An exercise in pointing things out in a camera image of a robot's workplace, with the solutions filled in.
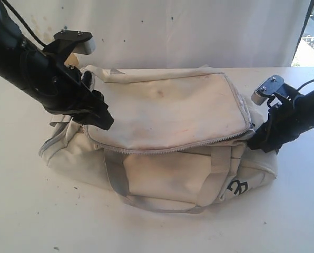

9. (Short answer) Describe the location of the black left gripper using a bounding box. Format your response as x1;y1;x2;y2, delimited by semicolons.
19;49;114;130

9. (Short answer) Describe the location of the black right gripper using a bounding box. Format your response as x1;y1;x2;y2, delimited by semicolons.
248;89;305;153

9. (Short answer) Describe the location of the white canvas duffel bag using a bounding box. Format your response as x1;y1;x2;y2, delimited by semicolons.
39;65;278;213

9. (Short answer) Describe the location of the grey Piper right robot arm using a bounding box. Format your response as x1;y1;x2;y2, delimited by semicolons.
247;91;314;153

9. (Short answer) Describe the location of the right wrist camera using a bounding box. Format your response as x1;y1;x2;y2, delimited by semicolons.
251;75;296;105

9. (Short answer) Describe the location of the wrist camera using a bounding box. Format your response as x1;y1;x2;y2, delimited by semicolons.
251;75;296;105
43;30;96;64

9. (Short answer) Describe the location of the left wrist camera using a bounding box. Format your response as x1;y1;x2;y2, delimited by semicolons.
43;30;96;64

